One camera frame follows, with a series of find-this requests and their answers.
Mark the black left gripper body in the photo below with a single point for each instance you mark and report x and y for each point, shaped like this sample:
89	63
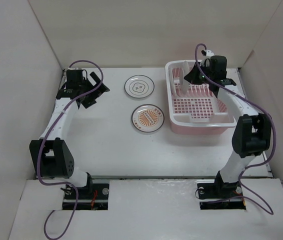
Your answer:
86	86

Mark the black rimmed flower plate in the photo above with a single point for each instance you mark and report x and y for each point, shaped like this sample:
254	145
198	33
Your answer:
139	86

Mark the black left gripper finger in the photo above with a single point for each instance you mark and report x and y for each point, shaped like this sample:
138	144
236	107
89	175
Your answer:
99	87
87	101

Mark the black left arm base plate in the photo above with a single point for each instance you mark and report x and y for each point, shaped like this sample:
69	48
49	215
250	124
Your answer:
96	200

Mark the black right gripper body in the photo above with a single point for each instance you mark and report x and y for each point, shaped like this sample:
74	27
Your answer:
209	74

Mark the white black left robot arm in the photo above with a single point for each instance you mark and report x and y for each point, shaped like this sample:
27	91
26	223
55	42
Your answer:
51	157

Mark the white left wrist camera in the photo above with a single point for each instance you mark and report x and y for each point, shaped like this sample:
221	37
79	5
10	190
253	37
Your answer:
75	68

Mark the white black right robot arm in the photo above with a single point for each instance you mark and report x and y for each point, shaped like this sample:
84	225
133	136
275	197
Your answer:
252	134

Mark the orange sunburst plate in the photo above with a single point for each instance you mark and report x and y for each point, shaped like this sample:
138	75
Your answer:
184	84
147	118

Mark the white pink dish rack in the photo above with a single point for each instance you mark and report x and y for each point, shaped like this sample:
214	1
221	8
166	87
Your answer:
198	112

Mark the green rimmed white plate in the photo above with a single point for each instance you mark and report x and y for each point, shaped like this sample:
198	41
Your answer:
175	75

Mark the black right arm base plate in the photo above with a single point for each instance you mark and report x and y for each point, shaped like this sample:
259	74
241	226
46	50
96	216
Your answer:
220	197

